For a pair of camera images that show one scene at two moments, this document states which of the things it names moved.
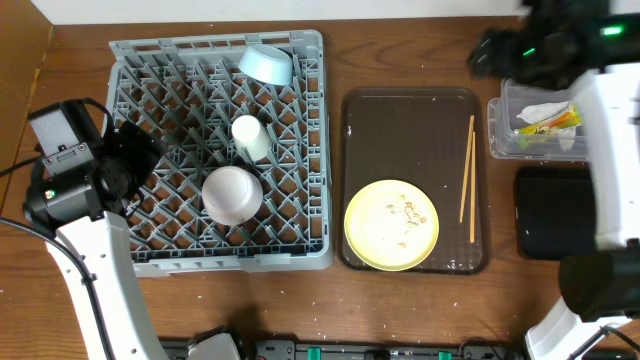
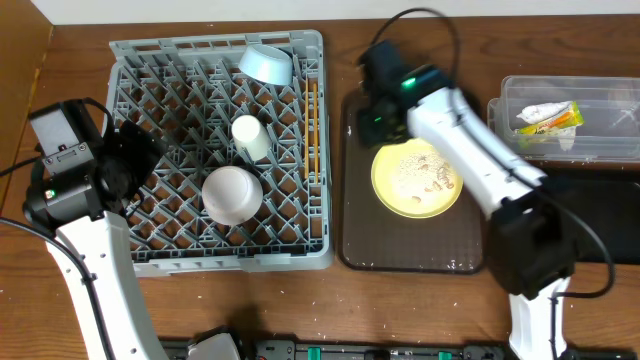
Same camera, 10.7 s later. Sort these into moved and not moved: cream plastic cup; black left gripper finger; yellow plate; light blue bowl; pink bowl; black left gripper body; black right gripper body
Moved: black right gripper body; yellow plate
Not moved: pink bowl; light blue bowl; black left gripper finger; black left gripper body; cream plastic cup
